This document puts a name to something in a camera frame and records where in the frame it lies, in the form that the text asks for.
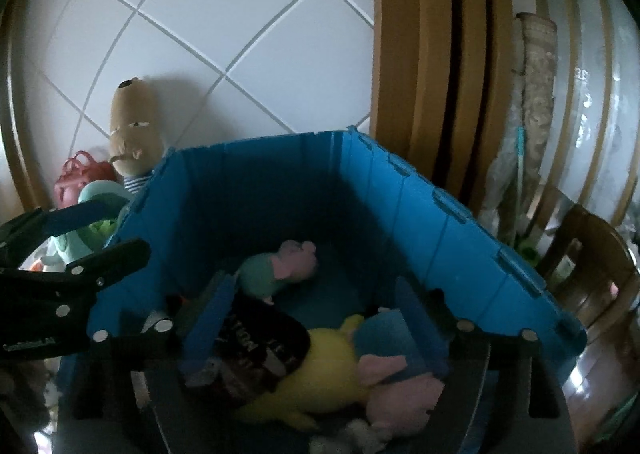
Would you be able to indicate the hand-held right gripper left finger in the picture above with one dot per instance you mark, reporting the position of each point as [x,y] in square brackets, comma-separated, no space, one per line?
[207,334]

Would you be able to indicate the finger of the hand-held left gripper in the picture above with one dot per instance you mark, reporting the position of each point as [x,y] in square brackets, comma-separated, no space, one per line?
[107,261]
[75,216]

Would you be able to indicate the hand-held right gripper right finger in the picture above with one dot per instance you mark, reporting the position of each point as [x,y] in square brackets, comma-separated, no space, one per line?
[422,334]

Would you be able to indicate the blue plastic storage box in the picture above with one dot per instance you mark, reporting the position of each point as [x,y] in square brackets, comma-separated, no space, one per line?
[350,204]

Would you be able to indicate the teal plush toy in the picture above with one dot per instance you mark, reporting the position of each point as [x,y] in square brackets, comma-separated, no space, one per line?
[92,229]

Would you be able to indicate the pink toy handbag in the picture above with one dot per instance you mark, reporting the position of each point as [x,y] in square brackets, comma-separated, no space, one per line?
[75,179]

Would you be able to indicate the black printed cloth toy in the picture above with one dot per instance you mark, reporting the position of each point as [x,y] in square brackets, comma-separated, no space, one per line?
[260,349]

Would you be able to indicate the pink pig plush blue dress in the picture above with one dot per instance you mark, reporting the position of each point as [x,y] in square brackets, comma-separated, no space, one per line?
[400,384]

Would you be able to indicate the pink pig plush teal dress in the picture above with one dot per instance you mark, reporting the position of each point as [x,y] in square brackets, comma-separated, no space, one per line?
[280,266]

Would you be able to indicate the tan dog plush toy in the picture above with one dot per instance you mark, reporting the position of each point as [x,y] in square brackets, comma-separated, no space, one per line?
[134,126]

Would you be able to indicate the yellow plush toy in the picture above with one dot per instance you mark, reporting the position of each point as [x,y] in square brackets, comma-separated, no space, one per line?
[320,379]

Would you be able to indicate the grey white plush toy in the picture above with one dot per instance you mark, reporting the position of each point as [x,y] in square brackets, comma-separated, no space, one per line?
[345,438]

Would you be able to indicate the wooden chair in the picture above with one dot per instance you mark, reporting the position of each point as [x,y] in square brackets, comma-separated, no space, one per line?
[587,264]

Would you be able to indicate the rolled patterned mat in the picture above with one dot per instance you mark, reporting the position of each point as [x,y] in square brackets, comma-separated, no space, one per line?
[537,84]

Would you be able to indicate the wooden door frame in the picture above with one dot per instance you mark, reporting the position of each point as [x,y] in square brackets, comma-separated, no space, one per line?
[435,49]

